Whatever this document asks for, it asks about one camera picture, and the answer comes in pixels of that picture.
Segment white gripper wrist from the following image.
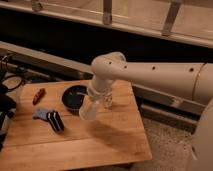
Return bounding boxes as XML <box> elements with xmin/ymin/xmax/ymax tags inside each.
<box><xmin>87</xmin><ymin>77</ymin><xmax>113</xmax><ymax>101</ymax></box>

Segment white ceramic cup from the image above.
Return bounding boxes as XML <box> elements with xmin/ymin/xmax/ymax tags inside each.
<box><xmin>79</xmin><ymin>98</ymin><xmax>100</xmax><ymax>121</ymax></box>

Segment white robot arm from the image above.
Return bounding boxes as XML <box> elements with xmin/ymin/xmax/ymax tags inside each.
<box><xmin>88</xmin><ymin>52</ymin><xmax>213</xmax><ymax>171</ymax></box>

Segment speckled clear bottle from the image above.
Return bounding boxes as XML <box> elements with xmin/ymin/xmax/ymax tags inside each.
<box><xmin>104</xmin><ymin>93</ymin><xmax>113</xmax><ymax>108</ymax></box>

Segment dark blue bowl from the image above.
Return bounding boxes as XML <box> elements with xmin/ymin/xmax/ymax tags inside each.
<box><xmin>62</xmin><ymin>85</ymin><xmax>87</xmax><ymax>111</ymax></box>

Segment small red brown object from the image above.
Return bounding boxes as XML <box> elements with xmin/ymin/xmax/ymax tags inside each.
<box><xmin>32</xmin><ymin>88</ymin><xmax>45</xmax><ymax>105</ymax></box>

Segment wooden cutting board table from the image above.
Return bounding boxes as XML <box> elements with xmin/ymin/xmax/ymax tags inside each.
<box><xmin>0</xmin><ymin>81</ymin><xmax>152</xmax><ymax>171</ymax></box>

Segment black equipment at left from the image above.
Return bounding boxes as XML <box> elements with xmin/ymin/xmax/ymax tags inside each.
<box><xmin>0</xmin><ymin>83</ymin><xmax>16</xmax><ymax>151</ymax></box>

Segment black cables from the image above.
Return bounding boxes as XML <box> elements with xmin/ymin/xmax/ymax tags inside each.
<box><xmin>0</xmin><ymin>54</ymin><xmax>27</xmax><ymax>94</ymax></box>

